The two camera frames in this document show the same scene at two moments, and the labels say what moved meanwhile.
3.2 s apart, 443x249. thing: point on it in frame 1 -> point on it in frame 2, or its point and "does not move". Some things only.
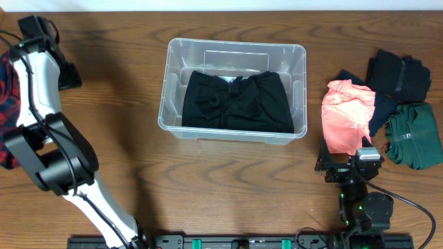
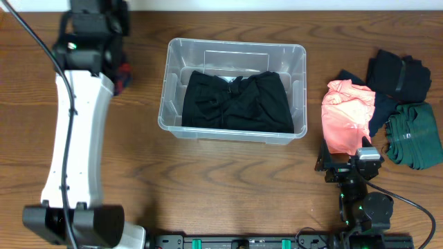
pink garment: [346, 110] does not move
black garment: [257, 103] does not move
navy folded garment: [383, 105] does not move
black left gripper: [68, 76] -> [121, 77]
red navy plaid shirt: [10, 108] -> [124, 77]
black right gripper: [324, 163] does not move
